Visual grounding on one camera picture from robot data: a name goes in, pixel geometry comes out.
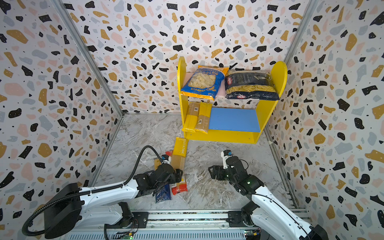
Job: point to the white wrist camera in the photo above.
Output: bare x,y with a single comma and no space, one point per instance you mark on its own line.
165,159
225,155

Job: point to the black penne pasta bag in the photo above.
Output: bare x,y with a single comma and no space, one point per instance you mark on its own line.
256,85

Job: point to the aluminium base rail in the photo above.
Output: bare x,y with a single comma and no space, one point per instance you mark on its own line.
201,225

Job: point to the blue orecchiette pasta bag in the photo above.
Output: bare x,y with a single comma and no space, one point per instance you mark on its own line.
204,83

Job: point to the small yellow pasta bag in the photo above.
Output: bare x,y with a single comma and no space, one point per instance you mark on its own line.
157,163

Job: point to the yellow spaghetti box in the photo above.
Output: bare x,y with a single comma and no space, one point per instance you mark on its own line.
178,158

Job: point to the dark blue pasta bag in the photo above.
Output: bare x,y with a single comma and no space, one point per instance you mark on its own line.
164,194

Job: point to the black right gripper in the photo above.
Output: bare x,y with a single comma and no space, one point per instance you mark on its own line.
220,171

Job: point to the red pasta packet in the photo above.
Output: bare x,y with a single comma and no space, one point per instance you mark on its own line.
179,187

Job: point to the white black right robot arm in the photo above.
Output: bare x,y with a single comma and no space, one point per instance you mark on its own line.
270,204

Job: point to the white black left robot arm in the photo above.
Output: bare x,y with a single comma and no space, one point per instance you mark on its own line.
74,206

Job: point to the yellow spaghetti bag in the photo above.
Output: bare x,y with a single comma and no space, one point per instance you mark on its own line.
192,117

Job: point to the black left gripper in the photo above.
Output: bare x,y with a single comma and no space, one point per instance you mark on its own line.
175,179

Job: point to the yellow wooden shelf unit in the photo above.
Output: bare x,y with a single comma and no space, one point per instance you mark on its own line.
233,125

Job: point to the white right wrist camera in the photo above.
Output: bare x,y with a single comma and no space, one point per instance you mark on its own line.
225,155

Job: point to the clear yellow spaghetti packet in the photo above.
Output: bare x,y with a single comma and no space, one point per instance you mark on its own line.
203,120

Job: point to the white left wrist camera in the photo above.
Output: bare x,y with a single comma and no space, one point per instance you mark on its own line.
165,159

